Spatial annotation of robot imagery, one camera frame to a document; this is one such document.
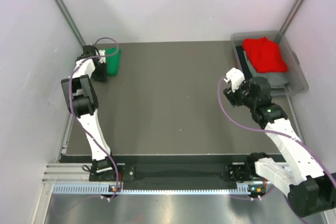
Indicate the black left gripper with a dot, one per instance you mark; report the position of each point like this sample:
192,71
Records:
103,76

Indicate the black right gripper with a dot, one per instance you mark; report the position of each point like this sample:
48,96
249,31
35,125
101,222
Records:
232,96

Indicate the green t shirt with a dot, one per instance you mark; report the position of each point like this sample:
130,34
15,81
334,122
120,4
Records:
113,62

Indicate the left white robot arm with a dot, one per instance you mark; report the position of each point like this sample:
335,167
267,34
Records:
82,102

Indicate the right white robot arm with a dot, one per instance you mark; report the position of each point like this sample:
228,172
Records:
308,186

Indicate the grey folded t shirt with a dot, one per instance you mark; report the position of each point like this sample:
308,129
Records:
277,80

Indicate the black folded t shirt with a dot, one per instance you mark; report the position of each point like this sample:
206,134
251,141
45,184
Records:
243,62

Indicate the red folded t shirt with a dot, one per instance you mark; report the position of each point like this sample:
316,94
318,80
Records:
264,55

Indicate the clear plastic bin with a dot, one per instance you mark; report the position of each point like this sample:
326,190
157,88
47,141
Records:
297,81

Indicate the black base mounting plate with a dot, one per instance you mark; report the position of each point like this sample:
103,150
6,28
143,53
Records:
178,172

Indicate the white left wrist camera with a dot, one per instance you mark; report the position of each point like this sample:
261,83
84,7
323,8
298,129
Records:
102,56

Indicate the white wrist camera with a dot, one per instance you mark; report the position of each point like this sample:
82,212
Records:
102,56
235,78

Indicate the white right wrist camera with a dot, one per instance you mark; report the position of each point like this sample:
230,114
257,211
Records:
235,78

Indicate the aluminium frame rail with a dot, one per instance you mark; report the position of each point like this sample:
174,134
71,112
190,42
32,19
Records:
65,173

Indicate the slotted cable duct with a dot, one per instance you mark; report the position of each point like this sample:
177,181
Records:
106,189

